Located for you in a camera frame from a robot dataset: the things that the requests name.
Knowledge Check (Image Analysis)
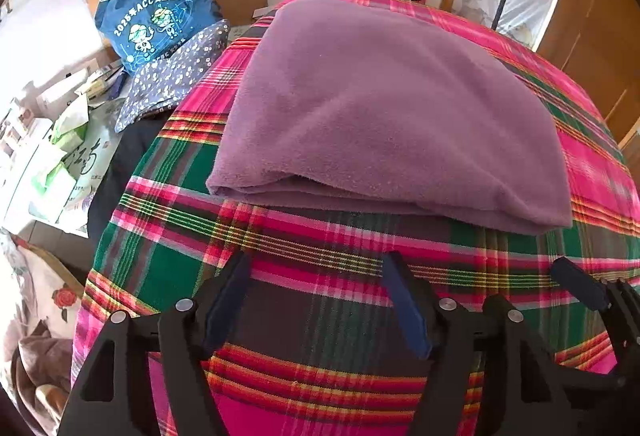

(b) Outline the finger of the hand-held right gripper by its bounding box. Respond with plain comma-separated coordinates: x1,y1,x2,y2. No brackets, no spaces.
544,350,629,392
550,257,614,312

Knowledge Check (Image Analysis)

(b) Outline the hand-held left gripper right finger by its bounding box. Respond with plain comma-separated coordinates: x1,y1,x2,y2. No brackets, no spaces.
382,251,576,436

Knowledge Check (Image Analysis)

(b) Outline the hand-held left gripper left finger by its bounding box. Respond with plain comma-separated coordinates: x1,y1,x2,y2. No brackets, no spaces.
57,251,251,436

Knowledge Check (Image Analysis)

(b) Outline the pink green plaid blanket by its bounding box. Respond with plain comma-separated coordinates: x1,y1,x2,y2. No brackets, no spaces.
70,0,640,436

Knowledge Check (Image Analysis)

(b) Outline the dark navy cloth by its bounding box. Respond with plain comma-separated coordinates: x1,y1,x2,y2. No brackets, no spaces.
87,116,173,241

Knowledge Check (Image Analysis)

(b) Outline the rose print quilt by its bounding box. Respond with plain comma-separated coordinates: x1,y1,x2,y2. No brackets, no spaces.
0,228,86,436

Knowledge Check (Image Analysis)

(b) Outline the brown plush cloth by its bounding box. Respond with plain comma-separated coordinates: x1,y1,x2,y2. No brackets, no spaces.
15,336,73,417

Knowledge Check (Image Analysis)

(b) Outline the pile of tissue packs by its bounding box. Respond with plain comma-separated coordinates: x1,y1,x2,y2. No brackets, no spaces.
0,90,96,237

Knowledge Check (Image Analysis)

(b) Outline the navy floral cloth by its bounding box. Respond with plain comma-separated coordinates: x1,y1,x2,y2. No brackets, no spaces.
114,20,232,134

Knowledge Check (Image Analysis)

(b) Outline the wooden door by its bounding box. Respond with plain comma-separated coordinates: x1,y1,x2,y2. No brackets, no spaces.
537,0,640,151

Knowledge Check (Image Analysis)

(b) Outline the pile of white boxes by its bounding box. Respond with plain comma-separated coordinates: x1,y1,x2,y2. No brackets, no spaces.
0,56,121,151

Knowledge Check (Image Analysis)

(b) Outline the blue printed tote bag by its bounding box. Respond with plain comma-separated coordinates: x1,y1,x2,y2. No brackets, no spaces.
95,0,223,76

